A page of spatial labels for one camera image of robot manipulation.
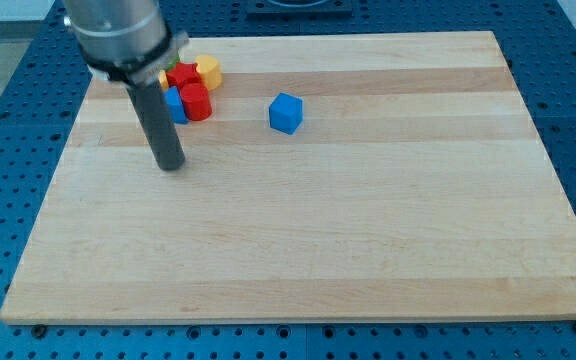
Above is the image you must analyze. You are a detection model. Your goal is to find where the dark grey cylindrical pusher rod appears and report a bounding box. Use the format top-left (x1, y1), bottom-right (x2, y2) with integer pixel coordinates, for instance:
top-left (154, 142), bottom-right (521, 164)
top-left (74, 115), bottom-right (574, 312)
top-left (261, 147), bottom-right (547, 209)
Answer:
top-left (127, 81), bottom-right (185, 171)

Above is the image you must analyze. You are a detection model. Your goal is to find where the blue cube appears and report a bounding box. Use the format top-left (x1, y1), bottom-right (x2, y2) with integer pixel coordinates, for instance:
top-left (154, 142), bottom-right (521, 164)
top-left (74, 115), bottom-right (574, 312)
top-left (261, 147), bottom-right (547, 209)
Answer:
top-left (269, 93), bottom-right (303, 135)

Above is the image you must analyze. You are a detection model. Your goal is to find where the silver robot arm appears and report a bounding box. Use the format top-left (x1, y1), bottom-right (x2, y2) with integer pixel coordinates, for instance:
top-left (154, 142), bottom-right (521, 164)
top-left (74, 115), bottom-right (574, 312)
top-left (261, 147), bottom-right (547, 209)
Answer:
top-left (63, 0), bottom-right (189, 171)

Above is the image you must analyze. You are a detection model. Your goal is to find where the blue triangle block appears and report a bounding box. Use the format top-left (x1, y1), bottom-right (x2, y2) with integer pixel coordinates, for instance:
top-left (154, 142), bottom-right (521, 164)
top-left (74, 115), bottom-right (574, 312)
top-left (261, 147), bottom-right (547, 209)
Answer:
top-left (164, 86), bottom-right (189, 125)

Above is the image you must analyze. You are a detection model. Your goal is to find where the yellow block behind rod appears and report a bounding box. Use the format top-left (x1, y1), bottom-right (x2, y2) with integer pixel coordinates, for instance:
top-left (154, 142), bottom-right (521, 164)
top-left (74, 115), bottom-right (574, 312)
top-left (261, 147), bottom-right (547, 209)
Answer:
top-left (158, 70), bottom-right (169, 92)

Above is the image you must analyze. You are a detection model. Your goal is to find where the red star block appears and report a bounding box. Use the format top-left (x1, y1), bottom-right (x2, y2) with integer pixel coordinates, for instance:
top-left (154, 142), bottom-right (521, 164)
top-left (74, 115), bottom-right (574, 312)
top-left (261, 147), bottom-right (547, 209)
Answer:
top-left (166, 62), bottom-right (202, 89)

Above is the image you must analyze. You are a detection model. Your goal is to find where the red cylinder block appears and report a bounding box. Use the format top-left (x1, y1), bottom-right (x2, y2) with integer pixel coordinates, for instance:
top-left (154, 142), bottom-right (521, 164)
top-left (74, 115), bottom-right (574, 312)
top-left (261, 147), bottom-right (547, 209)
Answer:
top-left (180, 83), bottom-right (212, 121)

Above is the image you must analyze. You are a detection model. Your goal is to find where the green block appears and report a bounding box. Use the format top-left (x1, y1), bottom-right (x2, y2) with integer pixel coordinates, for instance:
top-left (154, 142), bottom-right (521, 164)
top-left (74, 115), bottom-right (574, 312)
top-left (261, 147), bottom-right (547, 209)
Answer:
top-left (164, 54), bottom-right (180, 71)

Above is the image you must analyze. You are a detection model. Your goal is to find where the yellow cylinder block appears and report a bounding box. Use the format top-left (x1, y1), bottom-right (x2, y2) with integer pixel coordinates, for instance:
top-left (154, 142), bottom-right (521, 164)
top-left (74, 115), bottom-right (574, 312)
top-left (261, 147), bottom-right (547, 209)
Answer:
top-left (195, 54), bottom-right (223, 91)

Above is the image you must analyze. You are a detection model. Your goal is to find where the light wooden board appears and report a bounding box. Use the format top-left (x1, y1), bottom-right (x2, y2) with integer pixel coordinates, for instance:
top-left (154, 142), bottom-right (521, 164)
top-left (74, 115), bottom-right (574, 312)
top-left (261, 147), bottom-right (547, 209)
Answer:
top-left (0, 31), bottom-right (576, 325)

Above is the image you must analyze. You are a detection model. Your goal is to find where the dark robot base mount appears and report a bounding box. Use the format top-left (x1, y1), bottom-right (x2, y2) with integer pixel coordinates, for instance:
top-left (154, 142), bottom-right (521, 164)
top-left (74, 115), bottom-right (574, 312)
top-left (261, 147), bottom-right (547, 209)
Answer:
top-left (245, 0), bottom-right (353, 18)

